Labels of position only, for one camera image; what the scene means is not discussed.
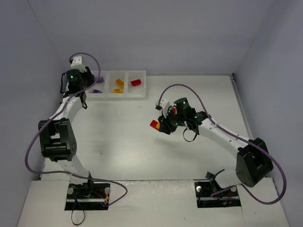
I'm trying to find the green yellow red lego stack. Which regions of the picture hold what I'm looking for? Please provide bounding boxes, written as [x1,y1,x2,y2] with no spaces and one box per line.
[150,120,160,131]

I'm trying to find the yellow lego piece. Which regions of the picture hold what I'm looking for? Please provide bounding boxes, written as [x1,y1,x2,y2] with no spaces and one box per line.
[112,88,123,94]

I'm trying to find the orange lego brick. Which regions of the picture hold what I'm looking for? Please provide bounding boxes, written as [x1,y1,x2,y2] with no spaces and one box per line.
[116,79,125,88]

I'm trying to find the red yellow lego brick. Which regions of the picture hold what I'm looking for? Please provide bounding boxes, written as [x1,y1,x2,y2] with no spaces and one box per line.
[131,79,142,87]

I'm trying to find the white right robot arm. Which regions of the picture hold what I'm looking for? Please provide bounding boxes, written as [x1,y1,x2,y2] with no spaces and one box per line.
[156,98,273,189]

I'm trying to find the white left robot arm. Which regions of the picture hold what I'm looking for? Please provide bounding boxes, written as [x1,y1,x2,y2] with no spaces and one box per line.
[39,66,95,191]

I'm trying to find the clear plastic compartment tray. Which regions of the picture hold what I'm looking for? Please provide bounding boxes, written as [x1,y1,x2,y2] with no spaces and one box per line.
[86,70,147,101]

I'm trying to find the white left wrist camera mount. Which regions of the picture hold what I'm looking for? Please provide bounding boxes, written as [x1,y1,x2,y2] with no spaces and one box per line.
[71,56,86,72]

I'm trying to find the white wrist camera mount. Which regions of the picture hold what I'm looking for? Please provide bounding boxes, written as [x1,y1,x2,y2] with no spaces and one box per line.
[71,56,86,72]
[155,99,171,118]

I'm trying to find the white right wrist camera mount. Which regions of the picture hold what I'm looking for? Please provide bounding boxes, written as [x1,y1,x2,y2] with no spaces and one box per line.
[155,99,171,118]

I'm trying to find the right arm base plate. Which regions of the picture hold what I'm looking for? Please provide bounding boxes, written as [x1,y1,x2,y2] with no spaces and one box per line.
[194,180,241,209]

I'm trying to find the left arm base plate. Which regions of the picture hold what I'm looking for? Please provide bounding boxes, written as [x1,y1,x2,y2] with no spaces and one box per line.
[64,182,111,211]

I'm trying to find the black thin loop cable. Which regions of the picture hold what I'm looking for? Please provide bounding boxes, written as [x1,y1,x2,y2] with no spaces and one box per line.
[71,198,86,226]

